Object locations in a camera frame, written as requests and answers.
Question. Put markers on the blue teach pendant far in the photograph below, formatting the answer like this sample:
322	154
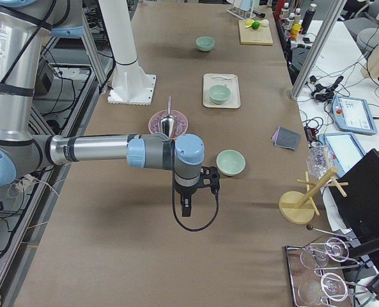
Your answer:
353	115

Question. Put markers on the green bowl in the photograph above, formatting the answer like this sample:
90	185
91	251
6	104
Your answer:
219	94
230	162
205	43

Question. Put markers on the white garlic bulb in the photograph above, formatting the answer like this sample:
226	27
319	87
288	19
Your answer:
265	23

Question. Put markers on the black monitor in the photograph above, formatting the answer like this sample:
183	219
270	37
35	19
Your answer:
360	208

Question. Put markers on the wooden mug tree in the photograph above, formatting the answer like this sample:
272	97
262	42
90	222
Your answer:
300	208

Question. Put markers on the clear plastic bag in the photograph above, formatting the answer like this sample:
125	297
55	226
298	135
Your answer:
319	160

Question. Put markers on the black bottle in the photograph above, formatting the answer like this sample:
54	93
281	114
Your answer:
308	17

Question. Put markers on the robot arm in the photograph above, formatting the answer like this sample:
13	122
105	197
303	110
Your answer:
23	25

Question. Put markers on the yellow cup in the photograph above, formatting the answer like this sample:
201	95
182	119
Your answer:
296	29

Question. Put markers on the beige serving tray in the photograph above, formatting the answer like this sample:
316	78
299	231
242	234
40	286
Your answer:
232	103

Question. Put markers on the wire glass rack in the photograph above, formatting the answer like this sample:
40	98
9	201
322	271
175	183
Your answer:
297	273

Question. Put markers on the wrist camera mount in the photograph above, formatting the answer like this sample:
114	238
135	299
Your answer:
210	177

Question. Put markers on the metal ice scoop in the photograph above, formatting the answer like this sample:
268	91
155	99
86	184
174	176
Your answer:
167	123

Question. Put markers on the white ceramic spoon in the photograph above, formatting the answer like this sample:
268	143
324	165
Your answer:
224	77

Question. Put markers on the dish drying rack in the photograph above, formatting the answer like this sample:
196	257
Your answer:
245	9

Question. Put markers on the green bowl on tray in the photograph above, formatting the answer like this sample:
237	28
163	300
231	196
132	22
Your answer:
219	94

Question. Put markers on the lower wine glass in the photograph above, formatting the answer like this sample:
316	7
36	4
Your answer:
325	290

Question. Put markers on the wine glass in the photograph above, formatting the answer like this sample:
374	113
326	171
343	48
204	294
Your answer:
319	255
325	290

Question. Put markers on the wooden cutting board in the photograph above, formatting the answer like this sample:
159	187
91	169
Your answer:
250	36

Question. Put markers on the grey folded cloth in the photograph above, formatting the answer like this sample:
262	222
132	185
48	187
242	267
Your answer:
285	138

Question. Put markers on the pink bowl with ice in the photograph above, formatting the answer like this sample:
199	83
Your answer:
181	123

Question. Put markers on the aluminium frame post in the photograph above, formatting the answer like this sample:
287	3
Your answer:
320	40

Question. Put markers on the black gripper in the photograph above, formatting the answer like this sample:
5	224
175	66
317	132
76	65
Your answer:
185	190

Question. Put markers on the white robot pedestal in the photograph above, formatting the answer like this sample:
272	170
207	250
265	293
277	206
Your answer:
130	83

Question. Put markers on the upper wine glass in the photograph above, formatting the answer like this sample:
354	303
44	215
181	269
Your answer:
319	255

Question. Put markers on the blue teach pendant near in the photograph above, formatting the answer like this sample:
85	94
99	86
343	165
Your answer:
346	150

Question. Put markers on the blue teach pendant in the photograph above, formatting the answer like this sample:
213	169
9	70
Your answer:
346	150
353	115

